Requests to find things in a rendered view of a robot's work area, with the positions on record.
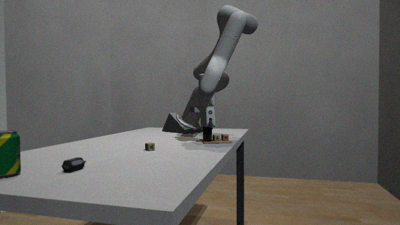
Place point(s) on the green and yellow striped drink can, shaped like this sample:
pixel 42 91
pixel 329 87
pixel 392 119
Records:
pixel 10 164

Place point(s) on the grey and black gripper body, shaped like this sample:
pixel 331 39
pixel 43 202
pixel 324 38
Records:
pixel 206 113

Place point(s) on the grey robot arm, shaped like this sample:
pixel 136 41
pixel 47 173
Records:
pixel 232 22

